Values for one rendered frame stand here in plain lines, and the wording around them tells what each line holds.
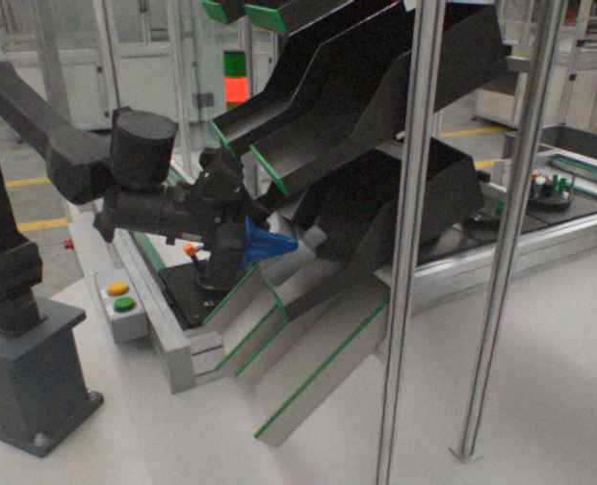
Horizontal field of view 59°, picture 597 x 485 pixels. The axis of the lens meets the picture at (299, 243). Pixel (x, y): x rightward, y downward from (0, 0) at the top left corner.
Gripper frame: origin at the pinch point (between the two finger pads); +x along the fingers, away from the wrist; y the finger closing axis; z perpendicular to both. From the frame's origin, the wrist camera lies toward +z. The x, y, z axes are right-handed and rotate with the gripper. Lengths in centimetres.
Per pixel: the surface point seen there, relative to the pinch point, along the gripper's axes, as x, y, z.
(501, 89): 25.4, 8.5, 21.2
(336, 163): 4.5, -2.4, 10.8
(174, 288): -6, 39, -39
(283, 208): 6.3, 19.6, -6.3
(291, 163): 1.2, 3.6, 7.4
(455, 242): 59, 51, -22
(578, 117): 379, 425, -37
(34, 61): -152, 527, -147
